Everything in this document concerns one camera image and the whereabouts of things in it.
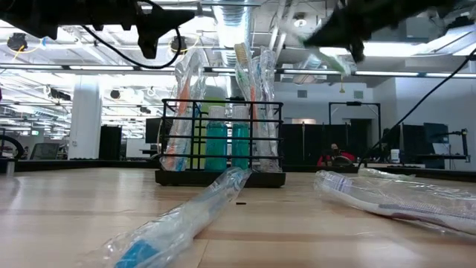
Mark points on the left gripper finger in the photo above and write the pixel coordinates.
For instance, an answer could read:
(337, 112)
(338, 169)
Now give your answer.
(147, 42)
(163, 16)

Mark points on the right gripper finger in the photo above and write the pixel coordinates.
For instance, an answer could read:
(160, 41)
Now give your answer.
(357, 50)
(353, 22)

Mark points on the teal mouthwash bottle white cap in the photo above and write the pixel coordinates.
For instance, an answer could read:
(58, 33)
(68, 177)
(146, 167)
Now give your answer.
(241, 147)
(216, 147)

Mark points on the purple toothbrush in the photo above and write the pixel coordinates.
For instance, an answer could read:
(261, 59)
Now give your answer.
(439, 191)
(353, 190)

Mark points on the long ceiling light strip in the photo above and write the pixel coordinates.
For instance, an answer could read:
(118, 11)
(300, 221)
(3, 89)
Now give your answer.
(111, 68)

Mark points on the white column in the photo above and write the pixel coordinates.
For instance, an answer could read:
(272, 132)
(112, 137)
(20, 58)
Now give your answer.
(85, 123)

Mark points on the person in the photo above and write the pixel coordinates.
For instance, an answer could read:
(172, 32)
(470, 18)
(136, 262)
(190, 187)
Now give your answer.
(334, 154)

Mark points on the black cabinet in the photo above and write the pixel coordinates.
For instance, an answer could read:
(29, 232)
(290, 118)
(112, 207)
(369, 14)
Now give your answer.
(110, 143)

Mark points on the small white container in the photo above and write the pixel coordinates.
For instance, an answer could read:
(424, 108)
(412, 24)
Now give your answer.
(395, 156)

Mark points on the dark background monitor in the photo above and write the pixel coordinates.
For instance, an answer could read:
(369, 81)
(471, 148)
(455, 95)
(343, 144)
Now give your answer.
(436, 133)

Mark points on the green wipes canister white lid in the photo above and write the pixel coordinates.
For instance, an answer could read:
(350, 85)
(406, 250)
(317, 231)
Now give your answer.
(199, 147)

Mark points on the grey mesh office chair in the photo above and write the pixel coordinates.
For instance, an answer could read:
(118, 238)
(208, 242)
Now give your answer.
(44, 152)

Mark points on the small black screw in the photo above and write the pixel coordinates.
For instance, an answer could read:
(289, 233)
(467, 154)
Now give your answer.
(241, 203)

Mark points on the black ceiling camera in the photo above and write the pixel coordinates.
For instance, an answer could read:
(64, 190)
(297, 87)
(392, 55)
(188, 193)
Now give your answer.
(16, 41)
(175, 46)

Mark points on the black background rig frame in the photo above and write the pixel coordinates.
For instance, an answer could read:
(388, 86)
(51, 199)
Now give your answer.
(353, 103)

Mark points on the silver ventilation duct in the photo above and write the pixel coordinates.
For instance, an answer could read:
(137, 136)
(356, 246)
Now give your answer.
(232, 26)

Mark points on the black aluminium table frame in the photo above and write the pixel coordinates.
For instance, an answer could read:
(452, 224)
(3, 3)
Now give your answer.
(74, 164)

